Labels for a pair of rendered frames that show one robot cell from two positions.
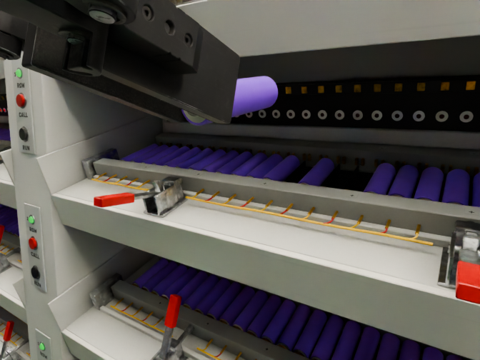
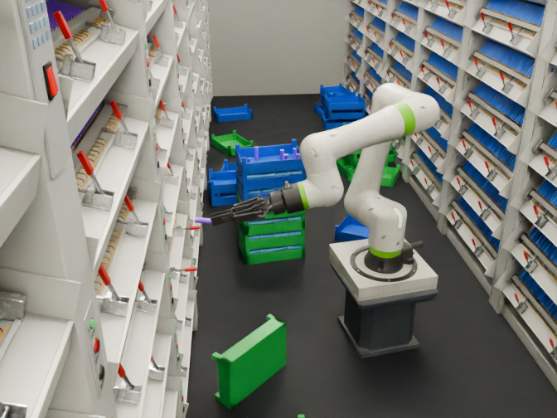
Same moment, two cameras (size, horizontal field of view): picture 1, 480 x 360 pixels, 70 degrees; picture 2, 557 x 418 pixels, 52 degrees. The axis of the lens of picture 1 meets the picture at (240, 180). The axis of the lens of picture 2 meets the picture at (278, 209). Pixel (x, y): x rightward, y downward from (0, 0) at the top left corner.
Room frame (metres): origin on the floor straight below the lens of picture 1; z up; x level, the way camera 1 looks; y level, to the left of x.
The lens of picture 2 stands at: (0.99, 1.45, 1.51)
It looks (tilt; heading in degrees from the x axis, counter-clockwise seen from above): 26 degrees down; 233
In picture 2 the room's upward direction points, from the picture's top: straight up
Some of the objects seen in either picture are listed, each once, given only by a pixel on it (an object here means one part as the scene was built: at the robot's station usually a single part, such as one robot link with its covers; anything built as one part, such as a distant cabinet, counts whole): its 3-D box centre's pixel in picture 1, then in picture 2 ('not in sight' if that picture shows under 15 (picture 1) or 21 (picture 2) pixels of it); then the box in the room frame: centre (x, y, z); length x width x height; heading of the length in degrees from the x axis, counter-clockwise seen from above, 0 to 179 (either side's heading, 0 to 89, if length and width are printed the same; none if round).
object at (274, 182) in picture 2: not in sight; (270, 172); (-0.53, -0.59, 0.44); 0.30 x 0.20 x 0.08; 156
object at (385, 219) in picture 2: not in sight; (385, 226); (-0.48, 0.19, 0.49); 0.16 x 0.13 x 0.19; 83
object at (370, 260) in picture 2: not in sight; (396, 252); (-0.53, 0.21, 0.37); 0.26 x 0.15 x 0.06; 168
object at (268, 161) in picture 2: not in sight; (270, 156); (-0.53, -0.59, 0.52); 0.30 x 0.20 x 0.08; 156
